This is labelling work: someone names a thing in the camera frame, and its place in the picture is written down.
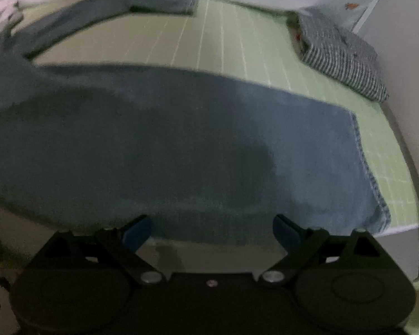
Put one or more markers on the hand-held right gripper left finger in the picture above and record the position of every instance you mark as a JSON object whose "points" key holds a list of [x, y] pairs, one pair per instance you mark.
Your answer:
{"points": [[138, 233]]}

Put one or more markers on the green grid mat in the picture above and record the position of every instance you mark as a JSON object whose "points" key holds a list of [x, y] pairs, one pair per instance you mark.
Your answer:
{"points": [[230, 42]]}

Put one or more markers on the folded striped shirt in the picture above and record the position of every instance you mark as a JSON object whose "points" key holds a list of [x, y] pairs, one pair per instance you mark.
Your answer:
{"points": [[338, 52]]}

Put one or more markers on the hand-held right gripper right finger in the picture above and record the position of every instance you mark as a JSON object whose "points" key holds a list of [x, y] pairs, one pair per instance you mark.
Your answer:
{"points": [[286, 233]]}

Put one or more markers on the blue jeans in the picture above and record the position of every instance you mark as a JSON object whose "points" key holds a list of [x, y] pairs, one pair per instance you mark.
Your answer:
{"points": [[160, 139]]}

